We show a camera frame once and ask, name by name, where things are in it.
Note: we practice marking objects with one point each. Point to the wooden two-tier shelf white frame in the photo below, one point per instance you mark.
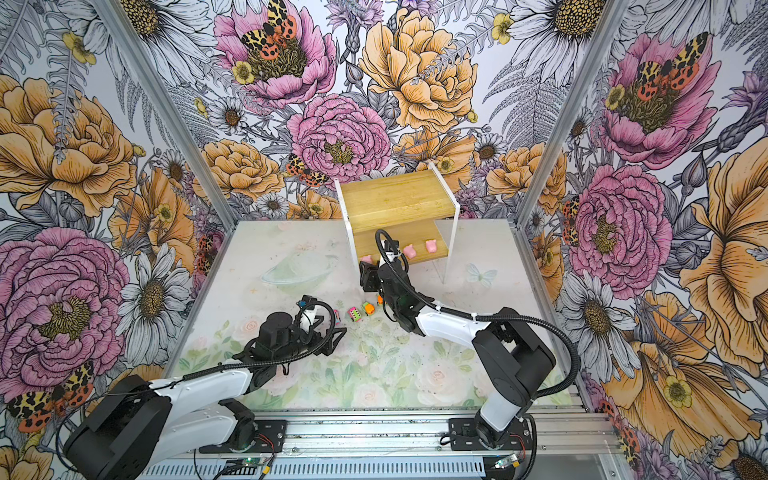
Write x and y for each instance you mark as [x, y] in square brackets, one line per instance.
[412, 208]

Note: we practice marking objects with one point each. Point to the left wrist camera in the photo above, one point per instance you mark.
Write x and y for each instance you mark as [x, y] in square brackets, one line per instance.
[305, 318]

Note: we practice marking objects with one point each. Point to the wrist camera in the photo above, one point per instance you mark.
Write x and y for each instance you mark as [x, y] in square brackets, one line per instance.
[305, 318]
[392, 254]

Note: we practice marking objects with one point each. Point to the left aluminium corner post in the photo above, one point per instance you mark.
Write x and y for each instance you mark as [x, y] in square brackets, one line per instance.
[117, 23]

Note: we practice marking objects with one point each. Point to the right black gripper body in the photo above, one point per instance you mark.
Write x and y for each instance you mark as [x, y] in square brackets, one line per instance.
[374, 283]

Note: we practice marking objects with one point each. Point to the aluminium corner post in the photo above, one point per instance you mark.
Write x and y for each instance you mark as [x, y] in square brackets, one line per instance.
[117, 23]
[599, 48]

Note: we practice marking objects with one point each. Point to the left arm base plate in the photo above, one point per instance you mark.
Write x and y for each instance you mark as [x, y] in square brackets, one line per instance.
[262, 436]

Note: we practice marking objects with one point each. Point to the right aluminium corner post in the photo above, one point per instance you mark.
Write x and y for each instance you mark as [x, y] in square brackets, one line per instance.
[599, 48]

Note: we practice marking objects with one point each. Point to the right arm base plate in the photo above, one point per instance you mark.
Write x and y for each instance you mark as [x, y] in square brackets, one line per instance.
[474, 434]

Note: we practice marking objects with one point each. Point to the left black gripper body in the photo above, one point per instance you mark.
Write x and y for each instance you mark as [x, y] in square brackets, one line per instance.
[300, 339]

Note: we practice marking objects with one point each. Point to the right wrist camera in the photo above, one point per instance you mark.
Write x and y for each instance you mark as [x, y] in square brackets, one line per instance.
[392, 254]

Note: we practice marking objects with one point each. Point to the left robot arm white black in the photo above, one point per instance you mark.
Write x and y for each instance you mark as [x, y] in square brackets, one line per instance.
[141, 423]

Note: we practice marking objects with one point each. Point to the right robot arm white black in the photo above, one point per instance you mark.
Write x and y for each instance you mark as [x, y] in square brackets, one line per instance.
[516, 359]

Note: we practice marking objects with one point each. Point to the aluminium front rail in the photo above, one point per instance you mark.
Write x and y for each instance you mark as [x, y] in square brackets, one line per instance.
[559, 431]

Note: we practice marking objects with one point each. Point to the pink green toy truck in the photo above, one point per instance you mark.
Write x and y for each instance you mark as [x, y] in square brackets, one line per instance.
[355, 314]

